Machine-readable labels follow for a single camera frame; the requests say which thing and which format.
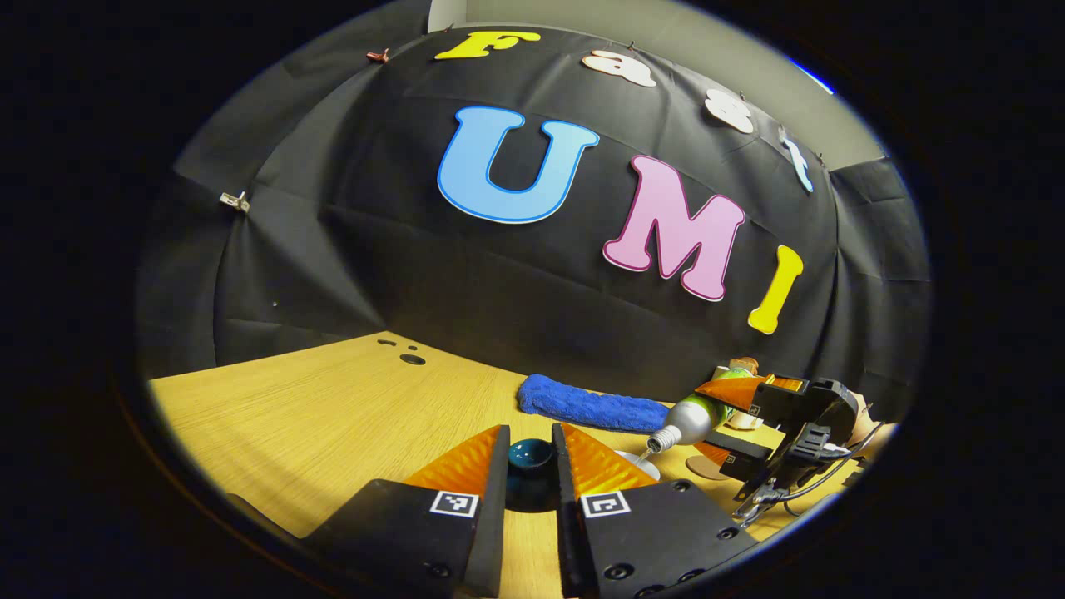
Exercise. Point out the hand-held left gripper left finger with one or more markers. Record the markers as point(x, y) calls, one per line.
point(495, 516)

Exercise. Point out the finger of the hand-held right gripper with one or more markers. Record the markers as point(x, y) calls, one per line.
point(736, 391)
point(745, 456)

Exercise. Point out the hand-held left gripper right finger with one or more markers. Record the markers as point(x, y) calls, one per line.
point(566, 516)

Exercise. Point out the round brown coaster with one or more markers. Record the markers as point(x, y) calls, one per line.
point(707, 470)

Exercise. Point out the silver and green water bottle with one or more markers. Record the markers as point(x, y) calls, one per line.
point(695, 418)

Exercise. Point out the teal teacup lid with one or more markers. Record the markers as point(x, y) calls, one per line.
point(530, 466)

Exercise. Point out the bread slice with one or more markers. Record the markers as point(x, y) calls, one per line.
point(745, 366)

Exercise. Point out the blue towel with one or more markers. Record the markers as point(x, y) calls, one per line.
point(591, 408)

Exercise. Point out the black backdrop cloth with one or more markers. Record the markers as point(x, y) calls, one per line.
point(499, 274)

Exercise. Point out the silver metal clip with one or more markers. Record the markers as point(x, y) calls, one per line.
point(235, 200)

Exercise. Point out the red clip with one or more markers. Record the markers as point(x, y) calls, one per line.
point(378, 56)

